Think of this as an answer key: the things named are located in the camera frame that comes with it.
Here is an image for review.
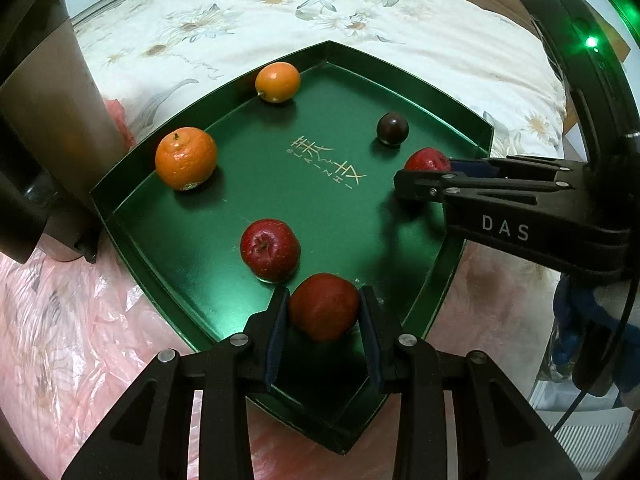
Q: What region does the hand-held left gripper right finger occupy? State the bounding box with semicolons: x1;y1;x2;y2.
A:
358;285;583;480

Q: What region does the red apple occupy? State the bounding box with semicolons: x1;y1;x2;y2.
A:
240;218;301;282
403;147;452;173
288;273;362;343

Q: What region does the orange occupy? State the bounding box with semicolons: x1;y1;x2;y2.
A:
154;127;219;191
255;62;301;105

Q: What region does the green metal tray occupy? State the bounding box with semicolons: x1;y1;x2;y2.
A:
89;40;496;456

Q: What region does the person's right hand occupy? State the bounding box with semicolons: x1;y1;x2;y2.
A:
552;276;598;368

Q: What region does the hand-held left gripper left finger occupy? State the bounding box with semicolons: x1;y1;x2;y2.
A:
61;285;292;480

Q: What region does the dark plum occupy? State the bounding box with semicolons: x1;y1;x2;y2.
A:
376;112;409;147

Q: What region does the pink plastic sheet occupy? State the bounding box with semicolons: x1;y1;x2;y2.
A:
0;97;551;480

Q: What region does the copper and black kettle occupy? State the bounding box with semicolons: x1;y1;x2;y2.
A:
0;0;136;264

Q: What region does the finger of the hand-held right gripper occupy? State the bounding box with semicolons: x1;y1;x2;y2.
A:
449;156;587;177
393;166;593;211

